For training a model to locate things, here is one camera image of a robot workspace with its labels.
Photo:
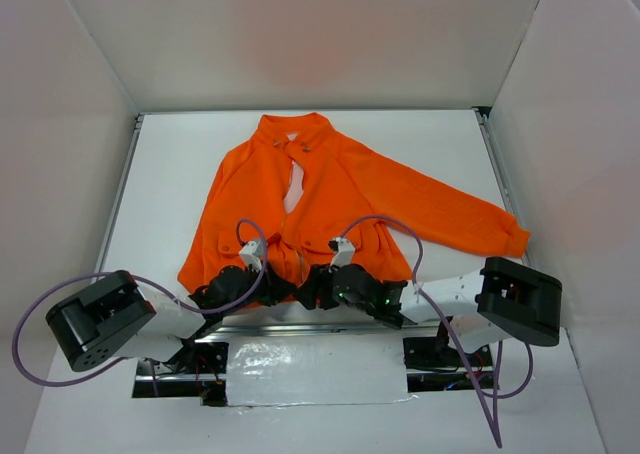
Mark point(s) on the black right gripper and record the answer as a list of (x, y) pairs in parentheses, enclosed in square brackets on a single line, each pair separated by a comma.
[(320, 284)]

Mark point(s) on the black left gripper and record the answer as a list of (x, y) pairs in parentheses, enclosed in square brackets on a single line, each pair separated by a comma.
[(273, 285)]

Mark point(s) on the orange zip-up jacket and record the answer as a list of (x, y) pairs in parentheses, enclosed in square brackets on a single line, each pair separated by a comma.
[(299, 182)]

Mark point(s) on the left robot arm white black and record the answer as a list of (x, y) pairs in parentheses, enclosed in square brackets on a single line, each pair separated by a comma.
[(115, 317)]

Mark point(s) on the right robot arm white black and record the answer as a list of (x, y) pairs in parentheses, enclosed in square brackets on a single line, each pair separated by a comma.
[(501, 300)]

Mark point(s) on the white foil-taped panel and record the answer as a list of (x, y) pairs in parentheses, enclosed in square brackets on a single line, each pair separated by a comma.
[(316, 370)]

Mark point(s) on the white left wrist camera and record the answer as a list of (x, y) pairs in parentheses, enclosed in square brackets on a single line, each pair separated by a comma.
[(253, 254)]

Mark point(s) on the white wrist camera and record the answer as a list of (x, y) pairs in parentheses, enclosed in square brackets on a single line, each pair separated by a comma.
[(253, 254), (343, 250)]

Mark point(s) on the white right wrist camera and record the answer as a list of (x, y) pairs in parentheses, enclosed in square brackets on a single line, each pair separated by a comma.
[(343, 250)]

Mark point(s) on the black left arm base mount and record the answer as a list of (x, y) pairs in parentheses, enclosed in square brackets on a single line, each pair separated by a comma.
[(199, 373)]

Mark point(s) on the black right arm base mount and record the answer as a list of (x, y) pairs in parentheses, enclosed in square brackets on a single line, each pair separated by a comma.
[(432, 365)]

